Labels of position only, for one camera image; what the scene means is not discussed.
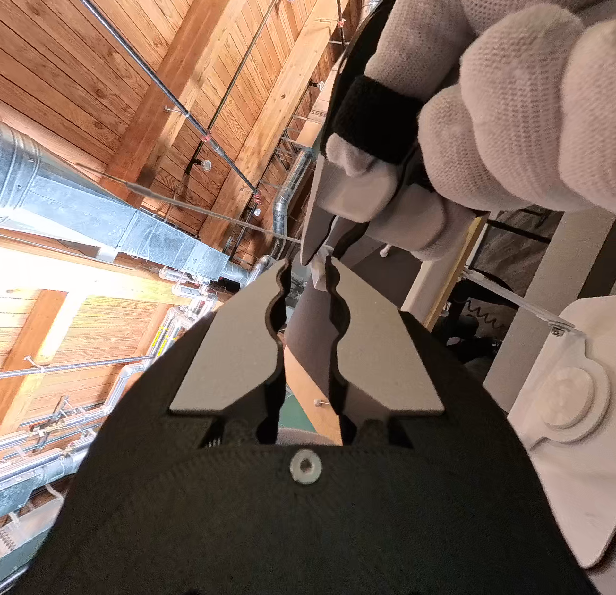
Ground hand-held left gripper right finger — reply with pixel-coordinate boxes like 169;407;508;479
327;257;446;445

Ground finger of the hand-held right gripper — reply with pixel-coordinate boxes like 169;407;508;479
331;186;489;269
300;154;401;267

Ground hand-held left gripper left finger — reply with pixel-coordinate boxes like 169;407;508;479
168;258;292;444

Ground person's right hand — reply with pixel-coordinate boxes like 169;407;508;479
326;0;616;216

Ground wide wooden ceiling beam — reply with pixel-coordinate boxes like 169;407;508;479
200;0;359;249

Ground insulated silver pipes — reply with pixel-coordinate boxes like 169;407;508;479
0;268;227;514

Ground dark sprinkler pipe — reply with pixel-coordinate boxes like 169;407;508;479
62;0;264;197

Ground black and white book stand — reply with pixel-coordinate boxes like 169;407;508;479
283;210;616;571

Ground round silver air duct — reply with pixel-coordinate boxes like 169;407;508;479
272;150;313;261

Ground rectangular metal air duct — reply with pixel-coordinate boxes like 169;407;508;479
296;107;333;148

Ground black coiled cable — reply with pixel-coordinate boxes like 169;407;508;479
466;301;497;327

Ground large foil-wrapped duct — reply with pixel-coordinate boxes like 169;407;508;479
0;123;251;284

